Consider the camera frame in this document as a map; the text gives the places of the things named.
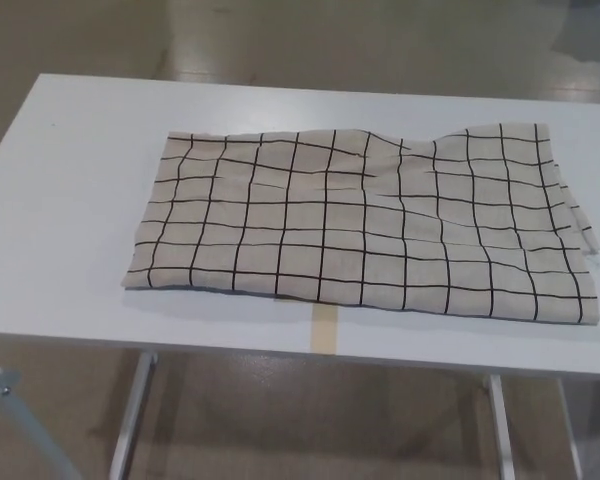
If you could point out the white table leg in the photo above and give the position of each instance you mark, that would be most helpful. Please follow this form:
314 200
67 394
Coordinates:
130 415
501 430
572 435

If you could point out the beige masking tape strip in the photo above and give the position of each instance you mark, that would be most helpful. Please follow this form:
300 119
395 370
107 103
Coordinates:
325 330

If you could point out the grey metal strut with bolt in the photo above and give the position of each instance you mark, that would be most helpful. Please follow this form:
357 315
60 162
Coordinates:
25 425

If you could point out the white black-checkered towel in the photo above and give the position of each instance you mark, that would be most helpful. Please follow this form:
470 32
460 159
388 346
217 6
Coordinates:
360 225

